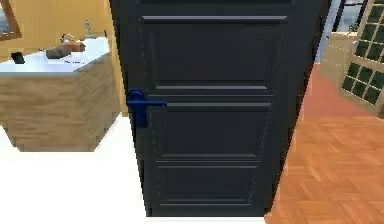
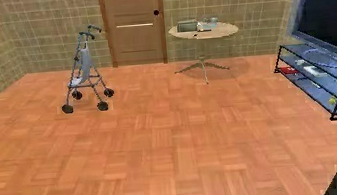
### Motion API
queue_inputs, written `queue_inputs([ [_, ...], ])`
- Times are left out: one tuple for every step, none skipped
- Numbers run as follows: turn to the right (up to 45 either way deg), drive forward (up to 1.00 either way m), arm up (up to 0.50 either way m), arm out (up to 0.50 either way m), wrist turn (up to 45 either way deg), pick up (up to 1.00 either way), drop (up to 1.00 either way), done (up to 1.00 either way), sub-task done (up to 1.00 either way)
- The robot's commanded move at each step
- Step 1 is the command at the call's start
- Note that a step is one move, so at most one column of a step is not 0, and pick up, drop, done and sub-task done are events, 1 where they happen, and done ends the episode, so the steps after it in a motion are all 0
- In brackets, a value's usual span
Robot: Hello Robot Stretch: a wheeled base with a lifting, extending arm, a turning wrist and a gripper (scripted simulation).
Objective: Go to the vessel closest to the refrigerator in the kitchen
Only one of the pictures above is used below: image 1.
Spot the black panelled room door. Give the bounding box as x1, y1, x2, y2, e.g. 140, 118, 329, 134
109, 0, 334, 218

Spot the white sink basin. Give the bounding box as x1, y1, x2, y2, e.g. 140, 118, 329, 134
81, 36, 111, 58

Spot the silver faucet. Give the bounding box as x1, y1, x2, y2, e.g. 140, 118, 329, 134
84, 19, 93, 39

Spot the wooden vanity cabinet white top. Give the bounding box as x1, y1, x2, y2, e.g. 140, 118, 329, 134
0, 37, 122, 153

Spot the dark brown cloth lump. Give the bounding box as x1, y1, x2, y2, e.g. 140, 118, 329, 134
45, 45, 72, 60

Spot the beige cabinet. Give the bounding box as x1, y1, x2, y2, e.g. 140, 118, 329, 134
319, 31, 358, 84

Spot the beige door with glass panes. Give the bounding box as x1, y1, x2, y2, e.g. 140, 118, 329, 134
338, 0, 384, 117

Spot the small black box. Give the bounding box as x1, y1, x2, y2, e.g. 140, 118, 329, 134
10, 51, 26, 65

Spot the dark framed window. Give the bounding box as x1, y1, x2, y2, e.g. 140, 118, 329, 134
331, 0, 370, 34

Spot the wooden framed mirror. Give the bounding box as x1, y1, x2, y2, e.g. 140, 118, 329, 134
0, 0, 23, 42

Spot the blue door handle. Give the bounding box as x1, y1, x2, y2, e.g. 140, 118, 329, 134
126, 88, 168, 129

